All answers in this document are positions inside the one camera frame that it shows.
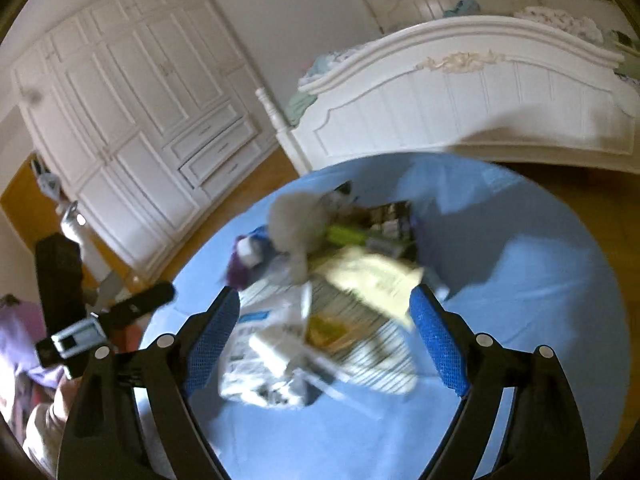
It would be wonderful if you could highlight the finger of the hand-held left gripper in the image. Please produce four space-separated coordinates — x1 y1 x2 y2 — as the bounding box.
99 281 176 332

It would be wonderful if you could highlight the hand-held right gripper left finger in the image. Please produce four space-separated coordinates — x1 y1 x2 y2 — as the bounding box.
60 285 242 480

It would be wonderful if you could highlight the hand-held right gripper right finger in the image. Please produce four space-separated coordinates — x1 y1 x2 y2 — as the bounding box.
409 284 591 480

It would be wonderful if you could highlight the pale yellow paper bag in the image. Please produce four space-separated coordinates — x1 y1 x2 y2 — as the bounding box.
310 245 426 331

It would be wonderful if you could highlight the white printed plastic bag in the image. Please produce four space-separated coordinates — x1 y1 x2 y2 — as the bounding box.
220 280 321 408

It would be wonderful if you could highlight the person's torso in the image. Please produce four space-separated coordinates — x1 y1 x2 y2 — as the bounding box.
0 295 66 388

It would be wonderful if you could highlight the purple packet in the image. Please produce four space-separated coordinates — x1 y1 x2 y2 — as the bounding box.
227 230 281 291

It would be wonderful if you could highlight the blue tablecloth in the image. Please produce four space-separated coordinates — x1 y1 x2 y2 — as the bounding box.
135 152 631 480

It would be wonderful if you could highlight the black patterned packet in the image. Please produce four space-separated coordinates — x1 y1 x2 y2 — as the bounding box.
365 202 418 261

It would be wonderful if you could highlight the dark green bottle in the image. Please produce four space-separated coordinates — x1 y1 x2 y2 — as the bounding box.
322 225 381 246

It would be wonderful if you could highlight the crumpled white tissue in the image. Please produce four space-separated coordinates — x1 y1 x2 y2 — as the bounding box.
267 190 341 281

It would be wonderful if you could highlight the white wardrobe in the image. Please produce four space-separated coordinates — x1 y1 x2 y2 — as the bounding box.
10 0 278 281

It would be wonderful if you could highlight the white bed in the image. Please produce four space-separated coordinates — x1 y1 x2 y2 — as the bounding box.
255 0 640 176

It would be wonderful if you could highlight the green bedsheet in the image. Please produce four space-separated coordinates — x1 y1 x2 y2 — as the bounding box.
285 92 318 126

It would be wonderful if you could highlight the light blue folded cloth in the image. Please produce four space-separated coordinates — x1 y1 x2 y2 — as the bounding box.
300 47 361 86

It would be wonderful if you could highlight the teal cloth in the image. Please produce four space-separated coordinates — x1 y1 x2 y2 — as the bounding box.
442 0 481 18

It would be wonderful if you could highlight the white patterned blanket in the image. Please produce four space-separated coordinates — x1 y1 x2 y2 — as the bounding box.
515 5 606 43

